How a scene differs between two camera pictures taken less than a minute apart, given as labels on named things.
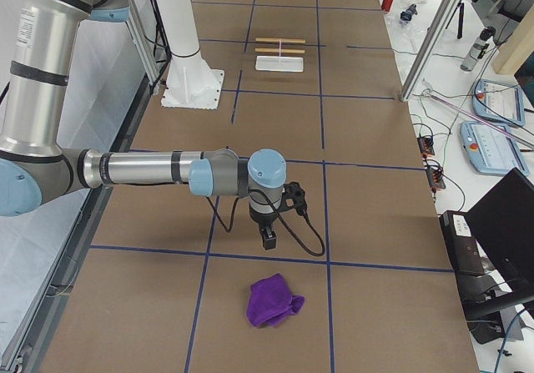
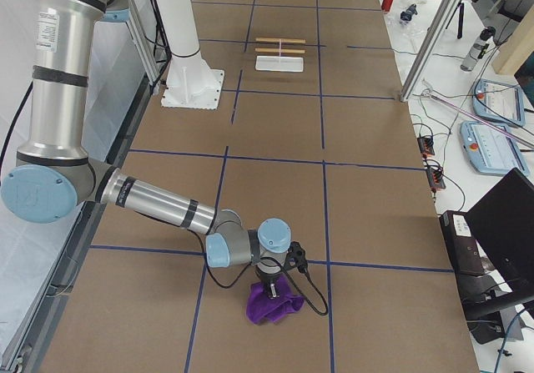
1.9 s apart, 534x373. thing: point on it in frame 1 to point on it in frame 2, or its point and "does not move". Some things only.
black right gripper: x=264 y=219 to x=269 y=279
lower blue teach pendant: x=490 y=151 does not move
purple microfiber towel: x=269 y=300 does not move
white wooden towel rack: x=279 y=63 does not move
